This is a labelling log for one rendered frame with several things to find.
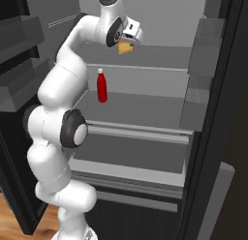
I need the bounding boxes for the black fridge door with handle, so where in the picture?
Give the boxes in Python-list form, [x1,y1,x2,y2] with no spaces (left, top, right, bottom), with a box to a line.
[178,0,248,240]

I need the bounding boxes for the yellow cheese wedge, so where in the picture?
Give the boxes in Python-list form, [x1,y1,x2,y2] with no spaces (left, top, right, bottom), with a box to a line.
[117,41,135,55]

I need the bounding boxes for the black fridge door with shelves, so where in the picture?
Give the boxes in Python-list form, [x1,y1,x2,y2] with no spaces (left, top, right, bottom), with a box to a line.
[0,0,61,236]

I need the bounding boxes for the black fridge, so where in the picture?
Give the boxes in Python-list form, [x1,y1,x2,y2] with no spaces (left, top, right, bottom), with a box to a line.
[24,0,233,240]

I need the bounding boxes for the red bottle with white cap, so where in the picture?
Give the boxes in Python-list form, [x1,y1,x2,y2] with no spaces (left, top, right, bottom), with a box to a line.
[96,68,109,104]

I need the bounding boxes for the grey fridge door handle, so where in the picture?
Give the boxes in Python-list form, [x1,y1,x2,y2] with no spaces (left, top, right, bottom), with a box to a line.
[196,161,236,240]

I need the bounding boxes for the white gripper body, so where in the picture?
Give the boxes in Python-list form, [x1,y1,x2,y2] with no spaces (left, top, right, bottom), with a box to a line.
[120,26,144,45]

